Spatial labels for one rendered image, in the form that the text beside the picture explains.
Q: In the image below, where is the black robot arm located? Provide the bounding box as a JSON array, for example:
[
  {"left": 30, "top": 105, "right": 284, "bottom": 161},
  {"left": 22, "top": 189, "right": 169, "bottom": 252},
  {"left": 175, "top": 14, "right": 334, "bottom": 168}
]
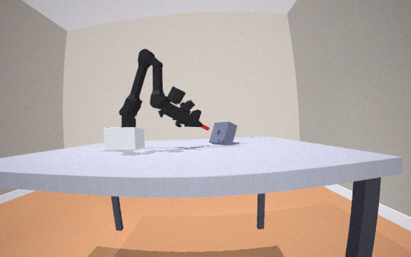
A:
[{"left": 119, "top": 49, "right": 195, "bottom": 127}]

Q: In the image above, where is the grey-blue flat panel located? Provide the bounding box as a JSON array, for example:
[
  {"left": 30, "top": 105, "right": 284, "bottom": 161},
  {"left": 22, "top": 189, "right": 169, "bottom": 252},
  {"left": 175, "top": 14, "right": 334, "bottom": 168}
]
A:
[{"left": 209, "top": 122, "right": 238, "bottom": 145}]

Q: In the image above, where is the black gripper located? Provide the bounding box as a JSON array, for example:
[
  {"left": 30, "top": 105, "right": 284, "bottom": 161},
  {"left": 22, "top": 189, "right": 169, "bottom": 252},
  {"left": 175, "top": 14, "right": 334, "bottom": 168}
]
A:
[{"left": 172, "top": 107, "right": 203, "bottom": 127}]

